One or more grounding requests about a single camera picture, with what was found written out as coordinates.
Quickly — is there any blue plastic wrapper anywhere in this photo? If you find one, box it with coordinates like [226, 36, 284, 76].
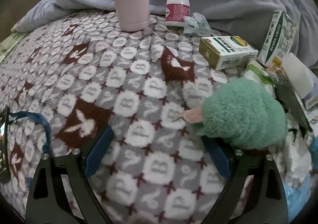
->
[283, 176, 314, 223]

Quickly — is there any green white snack bag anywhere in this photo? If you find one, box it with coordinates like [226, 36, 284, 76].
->
[244, 60, 313, 132]

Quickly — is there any green white milk carton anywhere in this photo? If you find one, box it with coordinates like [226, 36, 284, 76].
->
[258, 10, 298, 68]

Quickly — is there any clear wrapper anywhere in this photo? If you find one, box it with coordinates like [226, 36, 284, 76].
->
[183, 12, 212, 36]

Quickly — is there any green plush toy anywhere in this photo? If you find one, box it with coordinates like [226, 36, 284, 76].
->
[176, 78, 288, 150]

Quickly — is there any patterned fleece bed blanket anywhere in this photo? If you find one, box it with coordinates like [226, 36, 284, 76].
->
[1, 10, 244, 223]

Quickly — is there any gold white medicine box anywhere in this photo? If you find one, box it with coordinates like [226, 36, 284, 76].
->
[199, 36, 259, 71]

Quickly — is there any white pill bottle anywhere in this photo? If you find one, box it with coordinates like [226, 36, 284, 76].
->
[166, 0, 190, 27]

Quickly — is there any blue lanyard strap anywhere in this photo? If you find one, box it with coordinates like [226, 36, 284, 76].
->
[4, 111, 53, 156]

